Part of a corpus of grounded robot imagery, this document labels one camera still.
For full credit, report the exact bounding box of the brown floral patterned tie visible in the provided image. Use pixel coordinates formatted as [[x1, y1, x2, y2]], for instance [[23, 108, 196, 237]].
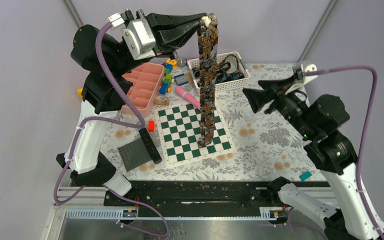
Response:
[[197, 13, 219, 148]]

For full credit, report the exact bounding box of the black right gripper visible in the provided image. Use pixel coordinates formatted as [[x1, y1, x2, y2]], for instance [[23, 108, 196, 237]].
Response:
[[240, 72, 316, 138]]

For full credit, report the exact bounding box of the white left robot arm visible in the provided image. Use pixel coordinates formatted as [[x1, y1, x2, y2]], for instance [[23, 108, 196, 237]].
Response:
[[56, 10, 204, 206]]

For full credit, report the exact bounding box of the white perforated plastic basket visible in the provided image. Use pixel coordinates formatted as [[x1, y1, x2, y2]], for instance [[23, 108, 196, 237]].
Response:
[[187, 51, 251, 97]]

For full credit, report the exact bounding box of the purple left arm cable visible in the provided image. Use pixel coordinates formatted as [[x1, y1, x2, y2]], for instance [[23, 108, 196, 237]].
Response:
[[53, 21, 171, 237]]

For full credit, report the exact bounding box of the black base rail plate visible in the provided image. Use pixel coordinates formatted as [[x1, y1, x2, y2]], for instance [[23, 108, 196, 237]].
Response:
[[103, 179, 332, 219]]

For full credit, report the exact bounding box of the pink divided organizer tray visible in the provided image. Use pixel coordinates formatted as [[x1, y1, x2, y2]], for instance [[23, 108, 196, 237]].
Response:
[[122, 62, 165, 118]]

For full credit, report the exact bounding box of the colourful lego block vehicle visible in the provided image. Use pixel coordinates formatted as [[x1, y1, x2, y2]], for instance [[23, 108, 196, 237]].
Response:
[[159, 58, 178, 95]]

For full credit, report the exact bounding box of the yellow toy crane car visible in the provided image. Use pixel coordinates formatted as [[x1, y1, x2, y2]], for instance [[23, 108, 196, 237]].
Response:
[[76, 88, 83, 98]]

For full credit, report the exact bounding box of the wooden rectangular block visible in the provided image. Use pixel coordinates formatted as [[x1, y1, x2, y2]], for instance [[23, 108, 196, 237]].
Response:
[[186, 72, 194, 85]]

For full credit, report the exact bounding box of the grey lego baseplate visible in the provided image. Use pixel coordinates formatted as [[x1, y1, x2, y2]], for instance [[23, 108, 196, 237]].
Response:
[[118, 138, 152, 172]]

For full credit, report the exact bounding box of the blue grey lego brick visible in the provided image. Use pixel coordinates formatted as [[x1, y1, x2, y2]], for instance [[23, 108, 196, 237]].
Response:
[[174, 73, 189, 86]]

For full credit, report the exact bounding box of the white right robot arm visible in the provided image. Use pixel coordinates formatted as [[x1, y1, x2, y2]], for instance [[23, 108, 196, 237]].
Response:
[[242, 64, 384, 240]]

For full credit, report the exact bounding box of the black microphone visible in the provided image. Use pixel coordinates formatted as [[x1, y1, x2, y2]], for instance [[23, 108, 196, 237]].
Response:
[[138, 128, 162, 165]]

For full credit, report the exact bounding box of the blue patterned tie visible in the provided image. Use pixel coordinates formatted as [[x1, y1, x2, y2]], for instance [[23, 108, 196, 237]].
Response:
[[215, 71, 245, 84]]

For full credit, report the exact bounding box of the small red block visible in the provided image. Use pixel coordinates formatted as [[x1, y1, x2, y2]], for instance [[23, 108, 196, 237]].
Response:
[[147, 120, 156, 132]]

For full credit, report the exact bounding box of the green white chessboard mat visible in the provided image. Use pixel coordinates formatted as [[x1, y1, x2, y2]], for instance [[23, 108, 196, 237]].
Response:
[[154, 103, 236, 169]]

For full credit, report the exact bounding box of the small teal block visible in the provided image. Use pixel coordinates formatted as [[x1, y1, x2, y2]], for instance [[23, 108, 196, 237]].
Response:
[[299, 171, 312, 182]]

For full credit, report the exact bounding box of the purple glitter microphone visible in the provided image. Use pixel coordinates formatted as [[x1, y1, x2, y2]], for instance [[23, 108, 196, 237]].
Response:
[[176, 57, 187, 68]]

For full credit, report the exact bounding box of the wooden arch block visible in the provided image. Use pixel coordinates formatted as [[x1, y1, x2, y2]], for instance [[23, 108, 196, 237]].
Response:
[[154, 95, 170, 106]]

